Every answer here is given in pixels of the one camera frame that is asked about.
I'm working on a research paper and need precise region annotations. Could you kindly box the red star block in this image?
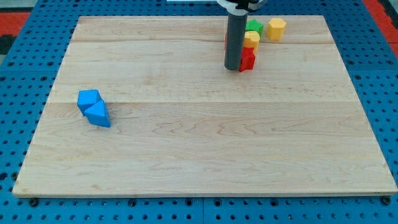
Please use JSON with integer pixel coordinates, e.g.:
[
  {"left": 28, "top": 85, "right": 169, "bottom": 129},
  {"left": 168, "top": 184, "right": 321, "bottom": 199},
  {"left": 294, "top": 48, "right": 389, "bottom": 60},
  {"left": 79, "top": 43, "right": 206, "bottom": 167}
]
[{"left": 239, "top": 47, "right": 256, "bottom": 72}]

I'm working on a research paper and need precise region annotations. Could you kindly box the yellow star block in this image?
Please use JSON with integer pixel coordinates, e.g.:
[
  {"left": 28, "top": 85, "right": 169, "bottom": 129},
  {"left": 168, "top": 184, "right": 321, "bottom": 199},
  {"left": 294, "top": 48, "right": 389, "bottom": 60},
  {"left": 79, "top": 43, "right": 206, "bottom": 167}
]
[{"left": 243, "top": 30, "right": 261, "bottom": 53}]

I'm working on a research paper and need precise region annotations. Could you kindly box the green star block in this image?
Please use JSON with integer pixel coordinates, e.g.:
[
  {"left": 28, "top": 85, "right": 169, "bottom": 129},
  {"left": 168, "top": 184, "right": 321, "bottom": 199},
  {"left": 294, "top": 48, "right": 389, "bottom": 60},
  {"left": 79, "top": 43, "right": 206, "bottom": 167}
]
[{"left": 246, "top": 19, "right": 264, "bottom": 37}]

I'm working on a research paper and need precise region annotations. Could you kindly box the blue cube block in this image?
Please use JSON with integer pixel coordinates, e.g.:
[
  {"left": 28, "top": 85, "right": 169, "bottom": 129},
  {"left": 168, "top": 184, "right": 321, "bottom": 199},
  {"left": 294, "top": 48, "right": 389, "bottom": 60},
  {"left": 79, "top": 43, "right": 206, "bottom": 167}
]
[{"left": 77, "top": 89, "right": 102, "bottom": 116}]

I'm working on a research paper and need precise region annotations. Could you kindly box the wooden board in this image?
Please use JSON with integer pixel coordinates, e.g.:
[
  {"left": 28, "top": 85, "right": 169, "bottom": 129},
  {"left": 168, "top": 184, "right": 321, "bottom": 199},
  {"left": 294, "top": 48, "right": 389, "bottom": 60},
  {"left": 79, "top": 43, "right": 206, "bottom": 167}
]
[{"left": 13, "top": 16, "right": 397, "bottom": 198}]

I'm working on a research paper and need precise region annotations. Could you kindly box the red block behind rod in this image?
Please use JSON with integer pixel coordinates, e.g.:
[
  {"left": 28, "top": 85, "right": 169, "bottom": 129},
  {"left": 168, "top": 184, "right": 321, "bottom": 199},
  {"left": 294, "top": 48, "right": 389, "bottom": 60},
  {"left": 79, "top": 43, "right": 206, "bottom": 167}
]
[{"left": 224, "top": 33, "right": 228, "bottom": 50}]

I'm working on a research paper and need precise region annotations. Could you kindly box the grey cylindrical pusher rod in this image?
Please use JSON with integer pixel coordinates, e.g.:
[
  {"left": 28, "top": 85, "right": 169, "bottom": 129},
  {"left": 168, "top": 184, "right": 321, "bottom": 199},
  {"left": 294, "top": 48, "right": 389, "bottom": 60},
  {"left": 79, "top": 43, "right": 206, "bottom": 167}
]
[{"left": 224, "top": 14, "right": 248, "bottom": 70}]

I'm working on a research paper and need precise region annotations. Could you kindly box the blue triangular block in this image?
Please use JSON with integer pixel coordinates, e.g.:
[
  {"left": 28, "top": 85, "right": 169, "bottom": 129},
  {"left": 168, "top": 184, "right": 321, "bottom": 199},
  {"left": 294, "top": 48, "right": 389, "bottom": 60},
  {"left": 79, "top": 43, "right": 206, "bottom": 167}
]
[{"left": 85, "top": 100, "right": 111, "bottom": 128}]

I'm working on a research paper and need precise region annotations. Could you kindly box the yellow hexagon block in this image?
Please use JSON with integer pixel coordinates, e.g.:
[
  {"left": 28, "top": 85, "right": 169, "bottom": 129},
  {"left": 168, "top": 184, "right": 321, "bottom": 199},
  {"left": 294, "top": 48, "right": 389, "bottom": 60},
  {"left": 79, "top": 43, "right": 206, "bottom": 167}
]
[{"left": 266, "top": 18, "right": 287, "bottom": 40}]

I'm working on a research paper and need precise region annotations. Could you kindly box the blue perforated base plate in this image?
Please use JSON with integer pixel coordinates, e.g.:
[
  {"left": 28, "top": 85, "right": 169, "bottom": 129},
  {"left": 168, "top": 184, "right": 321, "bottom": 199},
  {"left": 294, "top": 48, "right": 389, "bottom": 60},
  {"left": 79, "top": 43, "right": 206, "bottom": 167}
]
[{"left": 1, "top": 0, "right": 397, "bottom": 223}]

